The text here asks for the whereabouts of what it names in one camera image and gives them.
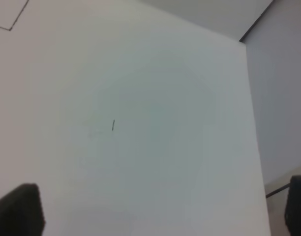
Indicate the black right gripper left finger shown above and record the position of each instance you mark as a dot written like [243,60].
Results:
[21,212]

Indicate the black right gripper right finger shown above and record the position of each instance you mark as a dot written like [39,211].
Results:
[292,214]

